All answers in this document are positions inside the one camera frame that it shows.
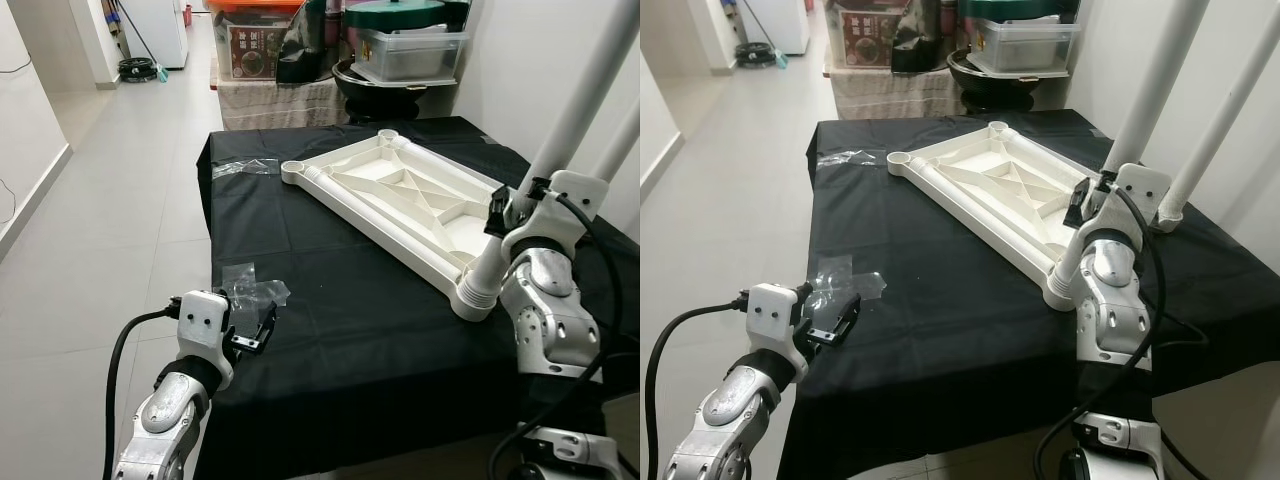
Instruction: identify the white plastic children table top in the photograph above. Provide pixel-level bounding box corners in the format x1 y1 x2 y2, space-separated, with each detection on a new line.
280 128 546 323
885 120 1186 311

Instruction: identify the black tablecloth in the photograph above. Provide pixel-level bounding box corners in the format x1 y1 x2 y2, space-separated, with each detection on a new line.
778 108 1280 480
198 115 641 480

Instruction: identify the black wok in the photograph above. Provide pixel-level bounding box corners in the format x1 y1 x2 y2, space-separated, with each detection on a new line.
332 60 441 121
945 50 1051 113

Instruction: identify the clear tape strip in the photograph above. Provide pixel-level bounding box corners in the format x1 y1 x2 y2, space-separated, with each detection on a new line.
212 158 281 179
815 148 889 169

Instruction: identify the clear plastic storage bin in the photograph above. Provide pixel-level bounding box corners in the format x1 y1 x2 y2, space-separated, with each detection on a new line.
355 28 471 83
968 18 1081 73

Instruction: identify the dark green pot lid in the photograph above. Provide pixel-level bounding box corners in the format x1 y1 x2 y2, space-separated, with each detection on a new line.
345 0 471 31
960 0 1081 21

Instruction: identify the patterned cloth covered table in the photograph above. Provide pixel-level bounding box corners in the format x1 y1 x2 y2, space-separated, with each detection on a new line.
215 78 351 131
830 68 961 121

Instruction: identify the mop with teal head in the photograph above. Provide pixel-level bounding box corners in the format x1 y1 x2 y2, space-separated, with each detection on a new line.
115 0 169 86
740 0 789 69

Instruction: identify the orange lid storage box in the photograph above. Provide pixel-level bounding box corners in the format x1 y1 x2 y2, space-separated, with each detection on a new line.
208 0 301 83
825 0 911 69

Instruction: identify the white chest freezer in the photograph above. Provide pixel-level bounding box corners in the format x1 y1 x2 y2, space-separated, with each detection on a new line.
120 0 189 71
745 0 811 56

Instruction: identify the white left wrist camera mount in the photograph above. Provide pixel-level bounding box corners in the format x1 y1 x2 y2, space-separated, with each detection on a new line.
747 283 806 381
178 290 233 391

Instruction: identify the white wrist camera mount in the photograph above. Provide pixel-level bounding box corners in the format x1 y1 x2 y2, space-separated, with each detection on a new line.
178 290 233 391
505 170 611 251
1085 163 1171 241
747 283 806 381

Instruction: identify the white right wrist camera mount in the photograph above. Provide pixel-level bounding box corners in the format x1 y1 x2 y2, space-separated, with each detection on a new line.
505 170 611 251
1085 163 1171 241

